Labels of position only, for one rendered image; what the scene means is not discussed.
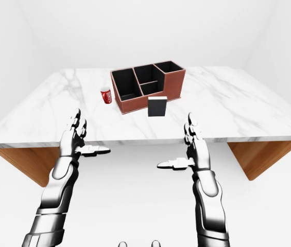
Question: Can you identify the red patterned mug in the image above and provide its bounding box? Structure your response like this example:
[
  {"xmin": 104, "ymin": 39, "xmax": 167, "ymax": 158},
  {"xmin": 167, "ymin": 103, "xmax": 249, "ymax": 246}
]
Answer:
[{"xmin": 99, "ymin": 86, "xmax": 113, "ymax": 104}]

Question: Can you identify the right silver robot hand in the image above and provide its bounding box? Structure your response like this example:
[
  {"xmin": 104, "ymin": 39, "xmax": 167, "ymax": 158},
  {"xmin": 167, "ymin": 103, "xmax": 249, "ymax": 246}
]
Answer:
[{"xmin": 157, "ymin": 112, "xmax": 211, "ymax": 172}]

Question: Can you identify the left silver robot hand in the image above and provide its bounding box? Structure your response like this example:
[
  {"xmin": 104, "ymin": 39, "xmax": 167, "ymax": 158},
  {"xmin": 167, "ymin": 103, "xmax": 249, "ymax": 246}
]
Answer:
[{"xmin": 59, "ymin": 108, "xmax": 111, "ymax": 158}]

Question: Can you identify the red-brown desk caddy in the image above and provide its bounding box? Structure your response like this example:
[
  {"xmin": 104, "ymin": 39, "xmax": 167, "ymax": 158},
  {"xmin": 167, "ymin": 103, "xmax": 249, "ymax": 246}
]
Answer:
[{"xmin": 110, "ymin": 60, "xmax": 186, "ymax": 115}]

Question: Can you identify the black book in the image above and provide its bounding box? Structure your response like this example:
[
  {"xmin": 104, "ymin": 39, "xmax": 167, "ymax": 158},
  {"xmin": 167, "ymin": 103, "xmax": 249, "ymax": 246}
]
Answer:
[{"xmin": 147, "ymin": 96, "xmax": 167, "ymax": 118}]

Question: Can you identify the wooden table leg panel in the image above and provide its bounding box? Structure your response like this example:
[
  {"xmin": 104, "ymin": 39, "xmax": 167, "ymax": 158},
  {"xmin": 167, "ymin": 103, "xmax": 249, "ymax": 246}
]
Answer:
[
  {"xmin": 0, "ymin": 146, "xmax": 61, "ymax": 188},
  {"xmin": 227, "ymin": 140, "xmax": 291, "ymax": 181}
]

